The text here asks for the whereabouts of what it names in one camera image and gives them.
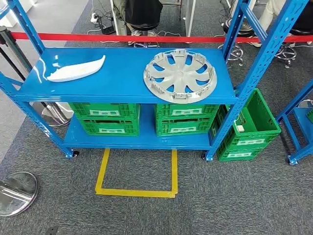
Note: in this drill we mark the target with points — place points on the white curved plastic part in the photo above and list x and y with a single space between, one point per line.
73 71

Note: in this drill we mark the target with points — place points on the grey plastic wheel hubcap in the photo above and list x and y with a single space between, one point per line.
179 77

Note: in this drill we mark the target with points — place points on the blue steel shelving rack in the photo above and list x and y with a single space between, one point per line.
296 102
122 74

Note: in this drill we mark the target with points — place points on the yellow floor tape square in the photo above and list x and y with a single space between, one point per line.
136 193

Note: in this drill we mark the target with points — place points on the black round stool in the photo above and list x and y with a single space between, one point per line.
285 52
144 26
247 30

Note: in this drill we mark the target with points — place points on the person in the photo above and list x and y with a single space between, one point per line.
142 13
271 11

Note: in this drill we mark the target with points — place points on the black router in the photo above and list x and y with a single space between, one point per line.
107 30

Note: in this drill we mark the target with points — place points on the white desk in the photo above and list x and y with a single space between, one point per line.
190 16

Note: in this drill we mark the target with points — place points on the small white box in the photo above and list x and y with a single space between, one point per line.
240 128

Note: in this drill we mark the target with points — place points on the red barrier belt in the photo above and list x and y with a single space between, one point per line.
97 37

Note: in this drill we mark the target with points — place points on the white power strip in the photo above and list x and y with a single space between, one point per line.
93 18

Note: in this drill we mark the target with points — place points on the black barrier belt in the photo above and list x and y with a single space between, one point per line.
12 64

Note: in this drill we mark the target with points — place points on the round chrome stanchion base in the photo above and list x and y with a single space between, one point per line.
16 194

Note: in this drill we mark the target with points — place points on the chrome stanchion post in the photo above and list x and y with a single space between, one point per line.
8 37

